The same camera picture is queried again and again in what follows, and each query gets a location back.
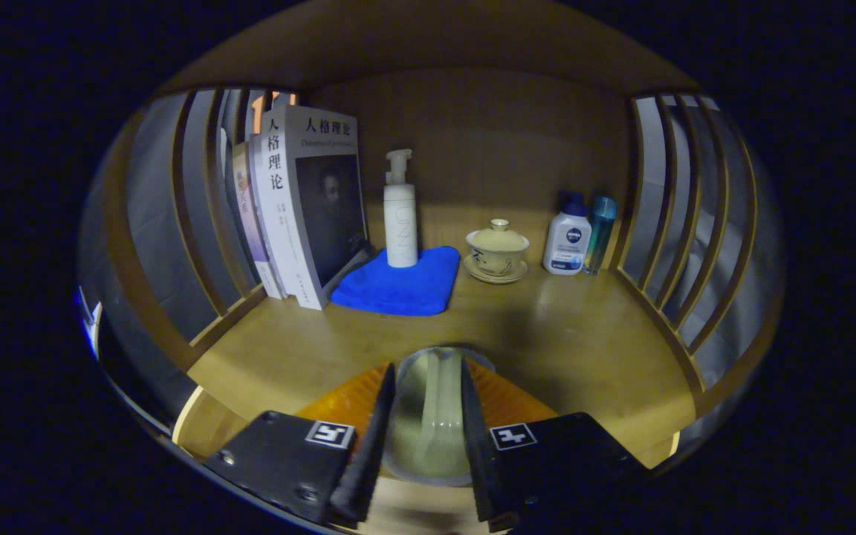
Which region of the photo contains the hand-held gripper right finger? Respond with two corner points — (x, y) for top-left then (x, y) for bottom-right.
(460, 358), (655, 532)

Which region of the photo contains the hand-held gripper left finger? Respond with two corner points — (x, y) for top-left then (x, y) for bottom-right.
(201, 362), (398, 525)

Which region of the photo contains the pale green scrub brush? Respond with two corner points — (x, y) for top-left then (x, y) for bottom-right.
(382, 346), (499, 487)

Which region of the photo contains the wooden countertop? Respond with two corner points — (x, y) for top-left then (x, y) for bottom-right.
(187, 249), (698, 484)

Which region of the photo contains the wooden cabinet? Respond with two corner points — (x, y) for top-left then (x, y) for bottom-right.
(77, 0), (785, 476)

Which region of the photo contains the blue folded cloth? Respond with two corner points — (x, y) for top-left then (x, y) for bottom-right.
(329, 245), (461, 317)

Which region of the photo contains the beige lidded tea bowl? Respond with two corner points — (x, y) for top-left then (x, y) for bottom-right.
(462, 218), (531, 285)

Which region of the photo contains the white lotion bottle blue cap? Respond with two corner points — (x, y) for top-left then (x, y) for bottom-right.
(542, 192), (593, 276)

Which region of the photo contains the white pump bottle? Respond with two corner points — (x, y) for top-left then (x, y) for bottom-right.
(383, 149), (419, 269)

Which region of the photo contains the teal slim bottle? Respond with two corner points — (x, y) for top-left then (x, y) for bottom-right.
(583, 195), (617, 276)

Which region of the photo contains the thick white book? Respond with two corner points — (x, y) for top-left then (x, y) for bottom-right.
(250, 104), (369, 311)

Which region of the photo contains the thin purple book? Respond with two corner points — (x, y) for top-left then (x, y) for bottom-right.
(231, 141), (284, 300)

